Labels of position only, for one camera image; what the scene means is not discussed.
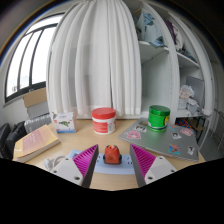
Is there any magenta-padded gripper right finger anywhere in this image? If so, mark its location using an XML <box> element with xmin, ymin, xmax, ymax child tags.
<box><xmin>129</xmin><ymin>143</ymin><xmax>178</xmax><ymax>188</ymax></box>

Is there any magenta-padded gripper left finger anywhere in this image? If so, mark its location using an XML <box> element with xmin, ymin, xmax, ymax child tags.
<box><xmin>50</xmin><ymin>143</ymin><xmax>100</xmax><ymax>189</ymax></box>

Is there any orange charger block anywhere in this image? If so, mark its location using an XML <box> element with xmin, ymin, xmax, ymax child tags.
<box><xmin>102</xmin><ymin>144</ymin><xmax>122</xmax><ymax>165</ymax></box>

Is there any silver laptop with stickers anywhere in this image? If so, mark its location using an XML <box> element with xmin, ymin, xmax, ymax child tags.
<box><xmin>118</xmin><ymin>117</ymin><xmax>200</xmax><ymax>163</ymax></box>

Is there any light blue power strip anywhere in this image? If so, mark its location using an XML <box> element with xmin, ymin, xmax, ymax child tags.
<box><xmin>66</xmin><ymin>149</ymin><xmax>136</xmax><ymax>176</ymax></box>

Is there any small white printed box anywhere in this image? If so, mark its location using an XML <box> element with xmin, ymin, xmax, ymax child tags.
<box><xmin>52</xmin><ymin>111</ymin><xmax>78</xmax><ymax>134</ymax></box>

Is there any green round tin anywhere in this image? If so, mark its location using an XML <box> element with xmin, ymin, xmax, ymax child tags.
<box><xmin>147</xmin><ymin>105</ymin><xmax>171</xmax><ymax>133</ymax></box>

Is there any white jar with red lid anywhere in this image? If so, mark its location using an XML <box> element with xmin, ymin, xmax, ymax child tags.
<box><xmin>91</xmin><ymin>107</ymin><xmax>117</xmax><ymax>135</ymax></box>

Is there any yellow and pink book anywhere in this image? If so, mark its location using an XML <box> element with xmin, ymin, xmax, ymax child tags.
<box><xmin>13</xmin><ymin>124</ymin><xmax>62</xmax><ymax>164</ymax></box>

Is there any multicoloured patterned bag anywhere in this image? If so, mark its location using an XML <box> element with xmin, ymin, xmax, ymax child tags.
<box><xmin>174</xmin><ymin>117</ymin><xmax>196</xmax><ymax>131</ymax></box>

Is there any white radiator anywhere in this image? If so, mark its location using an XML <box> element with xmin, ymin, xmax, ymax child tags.
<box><xmin>23</xmin><ymin>113</ymin><xmax>54</xmax><ymax>134</ymax></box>

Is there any black metal rack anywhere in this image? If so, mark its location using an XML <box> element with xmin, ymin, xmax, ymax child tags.
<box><xmin>189</xmin><ymin>114</ymin><xmax>209</xmax><ymax>134</ymax></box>

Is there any grey flat box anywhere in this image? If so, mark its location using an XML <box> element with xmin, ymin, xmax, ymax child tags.
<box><xmin>25</xmin><ymin>100</ymin><xmax>50</xmax><ymax>119</ymax></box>

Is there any black bag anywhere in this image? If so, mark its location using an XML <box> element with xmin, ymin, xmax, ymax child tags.
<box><xmin>0</xmin><ymin>121</ymin><xmax>28</xmax><ymax>160</ymax></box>

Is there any brown cardboard box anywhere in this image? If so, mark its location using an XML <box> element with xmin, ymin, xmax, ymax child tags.
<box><xmin>22</xmin><ymin>87</ymin><xmax>48</xmax><ymax>108</ymax></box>

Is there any white shelf unit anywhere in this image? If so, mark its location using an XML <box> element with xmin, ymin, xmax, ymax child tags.
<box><xmin>131</xmin><ymin>1</ymin><xmax>214</xmax><ymax>119</ymax></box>

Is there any white curtain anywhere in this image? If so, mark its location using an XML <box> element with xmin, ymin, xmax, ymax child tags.
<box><xmin>46</xmin><ymin>0</ymin><xmax>143</xmax><ymax>118</ymax></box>

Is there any dark-framed window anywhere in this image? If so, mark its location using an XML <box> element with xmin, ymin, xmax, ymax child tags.
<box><xmin>4</xmin><ymin>13</ymin><xmax>64</xmax><ymax>104</ymax></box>

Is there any white power cable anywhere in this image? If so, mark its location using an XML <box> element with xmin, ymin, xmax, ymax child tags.
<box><xmin>43</xmin><ymin>155</ymin><xmax>67</xmax><ymax>172</ymax></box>

